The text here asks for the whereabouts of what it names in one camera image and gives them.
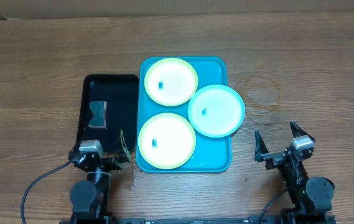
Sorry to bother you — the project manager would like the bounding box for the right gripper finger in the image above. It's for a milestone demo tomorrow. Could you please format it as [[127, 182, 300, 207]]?
[[290, 120, 315, 142], [254, 130, 269, 162]]

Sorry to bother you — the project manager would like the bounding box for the yellow-rimmed plate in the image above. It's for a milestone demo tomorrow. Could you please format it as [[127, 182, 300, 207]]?
[[137, 113, 197, 170], [144, 58, 198, 106]]

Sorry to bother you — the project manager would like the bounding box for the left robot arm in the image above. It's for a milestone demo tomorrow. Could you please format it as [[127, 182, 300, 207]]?
[[68, 131, 131, 224]]

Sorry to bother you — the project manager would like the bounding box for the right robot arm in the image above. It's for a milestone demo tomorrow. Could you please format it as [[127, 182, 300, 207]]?
[[249, 121, 336, 223]]

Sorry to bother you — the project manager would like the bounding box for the black plastic tray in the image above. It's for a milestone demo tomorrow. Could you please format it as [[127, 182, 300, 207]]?
[[77, 74, 139, 152]]

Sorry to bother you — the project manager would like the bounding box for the teal plastic tray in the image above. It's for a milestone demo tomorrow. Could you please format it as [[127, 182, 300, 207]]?
[[136, 56, 232, 173]]

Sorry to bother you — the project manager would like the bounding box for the light blue plate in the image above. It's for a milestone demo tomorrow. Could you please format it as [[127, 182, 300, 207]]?
[[187, 85, 245, 138]]

